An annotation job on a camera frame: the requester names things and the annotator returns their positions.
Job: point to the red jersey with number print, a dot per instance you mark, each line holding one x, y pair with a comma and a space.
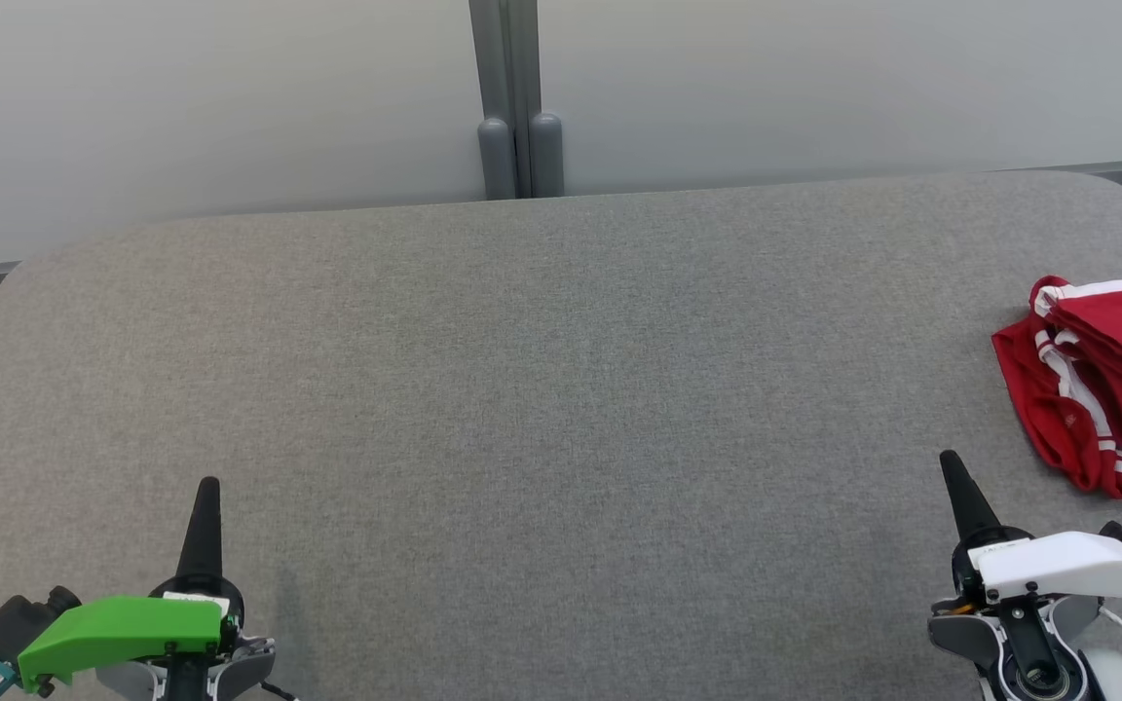
1038, 399

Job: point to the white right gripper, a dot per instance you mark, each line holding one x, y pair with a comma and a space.
1058, 565

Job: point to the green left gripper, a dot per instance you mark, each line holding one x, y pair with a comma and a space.
123, 628

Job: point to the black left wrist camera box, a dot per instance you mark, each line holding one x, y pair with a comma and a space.
16, 618

